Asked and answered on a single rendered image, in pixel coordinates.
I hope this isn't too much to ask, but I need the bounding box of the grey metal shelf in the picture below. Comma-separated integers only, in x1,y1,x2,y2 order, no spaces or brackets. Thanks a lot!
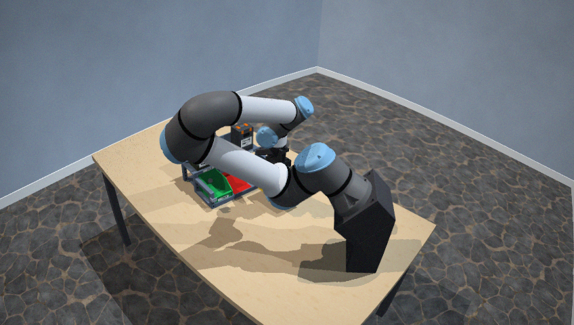
181,132,266,209

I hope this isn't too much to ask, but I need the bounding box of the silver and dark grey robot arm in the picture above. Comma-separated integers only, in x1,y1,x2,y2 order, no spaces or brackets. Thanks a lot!
160,91,372,217

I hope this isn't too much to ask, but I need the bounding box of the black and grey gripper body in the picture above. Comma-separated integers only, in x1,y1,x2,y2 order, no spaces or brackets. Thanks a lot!
265,145,291,167

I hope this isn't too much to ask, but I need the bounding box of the green bin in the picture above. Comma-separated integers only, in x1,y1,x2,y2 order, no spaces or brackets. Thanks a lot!
198,169,233,203

